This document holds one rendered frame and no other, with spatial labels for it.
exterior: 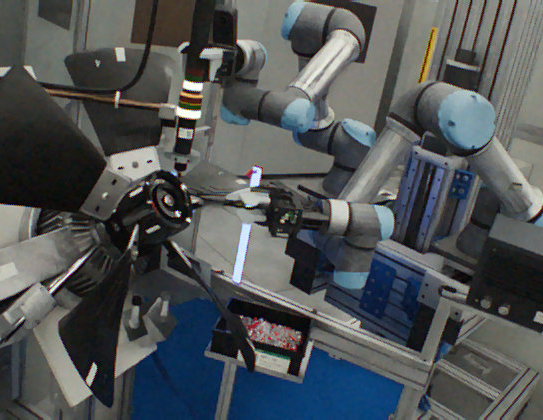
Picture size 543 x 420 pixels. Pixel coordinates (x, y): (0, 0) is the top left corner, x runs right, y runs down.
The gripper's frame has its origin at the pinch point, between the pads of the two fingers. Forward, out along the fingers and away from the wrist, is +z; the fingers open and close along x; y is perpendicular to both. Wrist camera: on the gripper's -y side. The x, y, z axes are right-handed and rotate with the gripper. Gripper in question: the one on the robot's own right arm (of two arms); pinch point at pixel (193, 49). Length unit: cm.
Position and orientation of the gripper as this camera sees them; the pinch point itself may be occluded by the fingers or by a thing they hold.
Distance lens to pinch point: 107.2
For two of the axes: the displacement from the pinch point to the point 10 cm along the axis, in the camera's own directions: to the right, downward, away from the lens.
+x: -9.4, -2.7, 2.1
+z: -2.8, 2.6, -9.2
